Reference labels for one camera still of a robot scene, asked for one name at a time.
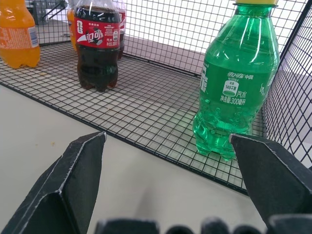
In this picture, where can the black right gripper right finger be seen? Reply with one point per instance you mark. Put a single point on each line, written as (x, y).
(270, 175)

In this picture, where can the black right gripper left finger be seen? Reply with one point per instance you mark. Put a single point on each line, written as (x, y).
(61, 180)

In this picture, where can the green Sprite soda bottle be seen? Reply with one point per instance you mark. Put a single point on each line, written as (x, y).
(234, 80)

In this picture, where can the red label cola bottle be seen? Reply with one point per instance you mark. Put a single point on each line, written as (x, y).
(97, 44)
(121, 29)

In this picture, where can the orange Fanta soda bottle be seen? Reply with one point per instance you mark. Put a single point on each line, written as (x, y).
(71, 29)
(17, 34)

